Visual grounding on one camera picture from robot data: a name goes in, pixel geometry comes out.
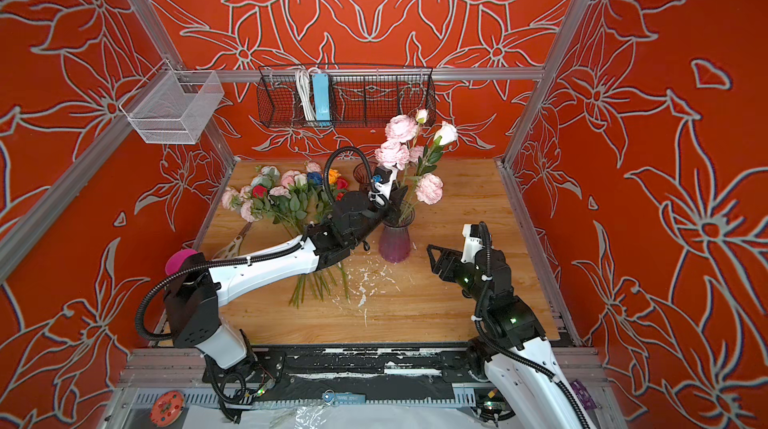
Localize purple ribbed glass vase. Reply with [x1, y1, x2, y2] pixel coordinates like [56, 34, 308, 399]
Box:
[379, 211, 415, 264]

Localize blue rose stem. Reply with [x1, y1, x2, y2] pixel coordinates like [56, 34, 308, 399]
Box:
[307, 172, 324, 186]

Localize pink double rose stem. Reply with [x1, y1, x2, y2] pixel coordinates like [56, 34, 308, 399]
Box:
[375, 109, 428, 194]

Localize brown ribbed glass vase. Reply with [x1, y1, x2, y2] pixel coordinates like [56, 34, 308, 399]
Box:
[353, 160, 377, 193]

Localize purple candy bag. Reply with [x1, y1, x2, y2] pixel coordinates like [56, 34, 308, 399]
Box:
[570, 380, 600, 411]

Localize pink rose bunch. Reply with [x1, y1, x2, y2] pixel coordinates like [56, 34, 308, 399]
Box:
[220, 161, 343, 308]

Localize clear plastic wall bin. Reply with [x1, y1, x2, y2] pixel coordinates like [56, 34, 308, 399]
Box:
[118, 60, 224, 145]

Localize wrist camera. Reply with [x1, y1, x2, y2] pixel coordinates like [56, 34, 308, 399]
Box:
[369, 165, 398, 208]
[461, 224, 484, 263]

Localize white cable bundle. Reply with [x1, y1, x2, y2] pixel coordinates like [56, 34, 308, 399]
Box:
[295, 67, 317, 124]

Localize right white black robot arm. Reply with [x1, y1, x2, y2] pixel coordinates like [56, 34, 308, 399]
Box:
[427, 222, 596, 428]

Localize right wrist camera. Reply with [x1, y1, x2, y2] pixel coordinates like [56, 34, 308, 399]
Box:
[461, 224, 484, 263]

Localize black wire wall basket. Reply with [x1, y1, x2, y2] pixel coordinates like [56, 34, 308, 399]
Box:
[256, 64, 437, 128]

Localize red rose stem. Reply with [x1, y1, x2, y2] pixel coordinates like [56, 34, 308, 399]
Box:
[334, 175, 350, 300]

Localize light blue box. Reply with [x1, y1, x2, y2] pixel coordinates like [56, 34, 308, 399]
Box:
[312, 72, 331, 127]

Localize white pink rose stem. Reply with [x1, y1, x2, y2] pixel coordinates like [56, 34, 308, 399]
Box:
[398, 116, 458, 225]

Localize pink plastic cup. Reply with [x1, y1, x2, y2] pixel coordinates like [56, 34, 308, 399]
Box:
[165, 249, 199, 276]

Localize orange rose stem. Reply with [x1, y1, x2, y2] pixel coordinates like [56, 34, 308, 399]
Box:
[327, 169, 340, 185]

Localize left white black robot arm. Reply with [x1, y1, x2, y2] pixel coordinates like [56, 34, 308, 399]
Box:
[135, 186, 408, 370]

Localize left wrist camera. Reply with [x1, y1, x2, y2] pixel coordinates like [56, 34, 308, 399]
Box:
[369, 165, 398, 208]

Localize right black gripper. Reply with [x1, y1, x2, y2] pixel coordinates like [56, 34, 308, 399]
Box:
[426, 243, 494, 311]

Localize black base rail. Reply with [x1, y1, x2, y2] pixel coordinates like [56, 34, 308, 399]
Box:
[202, 343, 489, 404]

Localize beige handled scissors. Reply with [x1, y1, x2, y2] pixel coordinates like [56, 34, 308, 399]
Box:
[213, 222, 252, 260]

